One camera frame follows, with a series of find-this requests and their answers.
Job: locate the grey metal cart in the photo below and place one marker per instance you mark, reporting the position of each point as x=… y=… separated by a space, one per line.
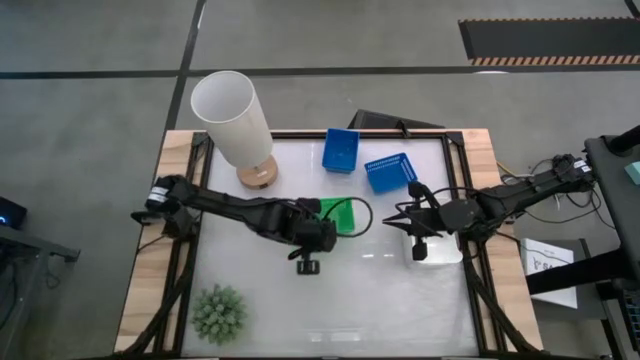
x=30 y=280

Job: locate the black desk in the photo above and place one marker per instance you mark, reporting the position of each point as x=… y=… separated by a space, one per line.
x=617 y=200

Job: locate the dark slotted crate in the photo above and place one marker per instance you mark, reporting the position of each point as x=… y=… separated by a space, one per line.
x=632 y=315

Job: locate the black device with blue light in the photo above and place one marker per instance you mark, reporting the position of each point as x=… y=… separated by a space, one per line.
x=11 y=214

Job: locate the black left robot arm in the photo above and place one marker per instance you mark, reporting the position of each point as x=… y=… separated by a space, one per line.
x=235 y=210

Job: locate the black hazard-striped floor mat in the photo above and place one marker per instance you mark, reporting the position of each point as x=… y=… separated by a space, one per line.
x=550 y=40

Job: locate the black flat panel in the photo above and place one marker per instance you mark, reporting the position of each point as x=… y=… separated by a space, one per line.
x=380 y=121

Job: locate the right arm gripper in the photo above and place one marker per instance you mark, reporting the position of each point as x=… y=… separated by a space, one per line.
x=430 y=220

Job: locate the white shade wooden base lamp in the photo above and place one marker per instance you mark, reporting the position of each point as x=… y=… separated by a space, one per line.
x=230 y=120

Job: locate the black diagonal bar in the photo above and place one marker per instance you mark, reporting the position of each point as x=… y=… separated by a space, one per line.
x=575 y=275

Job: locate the teal box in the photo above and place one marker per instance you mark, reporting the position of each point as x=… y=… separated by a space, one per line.
x=634 y=172

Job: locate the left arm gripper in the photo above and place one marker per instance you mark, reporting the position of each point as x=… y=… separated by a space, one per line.
x=317 y=237

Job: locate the white printed paper sheet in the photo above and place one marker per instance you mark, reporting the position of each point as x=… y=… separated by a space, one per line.
x=547 y=270

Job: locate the black aluminium table frame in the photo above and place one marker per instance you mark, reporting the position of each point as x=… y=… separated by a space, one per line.
x=425 y=135

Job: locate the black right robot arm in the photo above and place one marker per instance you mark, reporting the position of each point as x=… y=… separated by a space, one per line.
x=510 y=197

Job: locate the green artificial succulent plant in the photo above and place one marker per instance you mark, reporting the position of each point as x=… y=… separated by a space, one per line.
x=219 y=315

